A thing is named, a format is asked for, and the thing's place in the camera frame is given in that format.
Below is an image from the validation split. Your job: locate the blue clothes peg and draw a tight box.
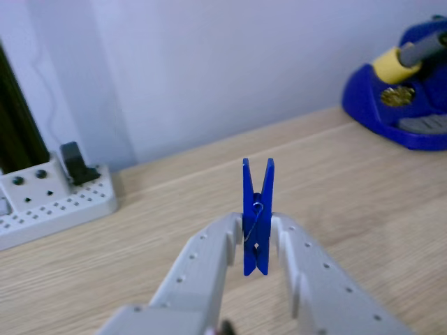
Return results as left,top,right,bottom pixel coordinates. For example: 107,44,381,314
241,157,276,277

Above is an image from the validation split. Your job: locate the white perforated base block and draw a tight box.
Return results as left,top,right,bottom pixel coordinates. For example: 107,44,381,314
0,150,119,252

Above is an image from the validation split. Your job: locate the blue soldering iron stand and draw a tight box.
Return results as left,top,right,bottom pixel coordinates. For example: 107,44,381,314
341,14,447,151

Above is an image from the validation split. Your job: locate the black clip bracket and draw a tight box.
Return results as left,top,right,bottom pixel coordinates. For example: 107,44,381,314
59,140,102,186

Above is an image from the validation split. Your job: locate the black aluminium extrusion post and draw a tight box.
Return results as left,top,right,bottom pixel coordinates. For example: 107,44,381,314
0,40,52,175

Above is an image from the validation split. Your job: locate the thin white cable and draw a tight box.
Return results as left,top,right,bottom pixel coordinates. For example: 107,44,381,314
30,41,61,153

